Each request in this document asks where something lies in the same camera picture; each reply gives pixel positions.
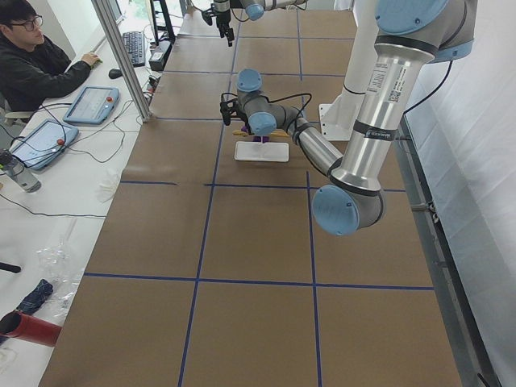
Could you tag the black keyboard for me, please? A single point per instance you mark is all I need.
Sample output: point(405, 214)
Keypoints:
point(134, 43)

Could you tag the seated man in hoodie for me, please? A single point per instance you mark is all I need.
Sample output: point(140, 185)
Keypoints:
point(33, 68)

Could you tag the blue teach pendant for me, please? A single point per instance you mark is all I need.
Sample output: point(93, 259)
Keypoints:
point(92, 106)
point(44, 144)

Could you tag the purple towel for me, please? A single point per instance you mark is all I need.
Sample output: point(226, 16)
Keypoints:
point(246, 131)

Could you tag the blue teach pendant near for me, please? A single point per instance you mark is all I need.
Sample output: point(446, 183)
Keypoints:
point(44, 144)

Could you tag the blue teach pendant far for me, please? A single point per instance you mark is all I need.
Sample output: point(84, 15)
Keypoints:
point(92, 106)

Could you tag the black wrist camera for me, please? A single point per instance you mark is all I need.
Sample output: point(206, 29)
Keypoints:
point(209, 14)
point(229, 107)

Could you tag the aluminium frame post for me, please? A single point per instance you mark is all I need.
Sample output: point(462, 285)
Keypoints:
point(110, 27)

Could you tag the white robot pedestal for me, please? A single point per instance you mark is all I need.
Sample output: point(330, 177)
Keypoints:
point(337, 119)

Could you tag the crumpled white tissue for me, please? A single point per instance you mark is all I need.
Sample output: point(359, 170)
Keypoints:
point(108, 185)

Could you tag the red cylinder tube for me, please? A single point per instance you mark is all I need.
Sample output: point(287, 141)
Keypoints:
point(17, 325)

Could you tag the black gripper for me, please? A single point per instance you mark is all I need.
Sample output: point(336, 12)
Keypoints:
point(221, 17)

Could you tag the black computer mouse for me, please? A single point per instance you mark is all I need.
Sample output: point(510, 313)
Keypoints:
point(114, 73)

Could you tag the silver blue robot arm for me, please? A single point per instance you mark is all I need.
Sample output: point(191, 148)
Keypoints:
point(406, 35)
point(254, 9)

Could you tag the grey water bottle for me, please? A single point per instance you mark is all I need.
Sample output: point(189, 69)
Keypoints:
point(18, 173)

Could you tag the crumpled clear plastic wrap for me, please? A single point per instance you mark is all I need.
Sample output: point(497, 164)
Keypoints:
point(63, 273)

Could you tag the folded dark umbrella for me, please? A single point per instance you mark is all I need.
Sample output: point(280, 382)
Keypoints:
point(34, 300)

